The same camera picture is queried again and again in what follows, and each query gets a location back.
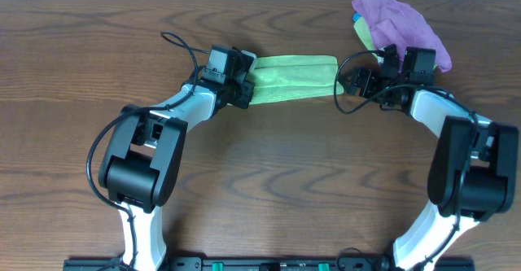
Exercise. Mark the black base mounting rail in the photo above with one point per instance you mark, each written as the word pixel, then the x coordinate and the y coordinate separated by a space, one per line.
pixel 264 265

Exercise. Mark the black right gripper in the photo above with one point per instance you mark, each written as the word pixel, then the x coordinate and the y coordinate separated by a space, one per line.
pixel 371 76

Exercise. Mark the light green cloth underneath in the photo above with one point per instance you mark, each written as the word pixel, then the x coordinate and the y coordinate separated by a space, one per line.
pixel 385 33

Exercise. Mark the blue cloth corner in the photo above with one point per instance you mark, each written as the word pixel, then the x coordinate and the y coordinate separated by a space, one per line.
pixel 356 17

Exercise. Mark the green microfiber cloth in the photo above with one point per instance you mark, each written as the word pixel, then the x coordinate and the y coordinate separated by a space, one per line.
pixel 292 77

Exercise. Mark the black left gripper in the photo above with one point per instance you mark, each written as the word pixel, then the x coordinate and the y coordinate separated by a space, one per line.
pixel 247 89

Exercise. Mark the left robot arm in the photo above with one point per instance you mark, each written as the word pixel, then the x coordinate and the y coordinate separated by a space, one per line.
pixel 141 164

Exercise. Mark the purple microfiber cloth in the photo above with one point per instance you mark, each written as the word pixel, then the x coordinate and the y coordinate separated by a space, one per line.
pixel 403 15

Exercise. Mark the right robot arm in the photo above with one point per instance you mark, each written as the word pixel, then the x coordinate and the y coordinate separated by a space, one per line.
pixel 473 171

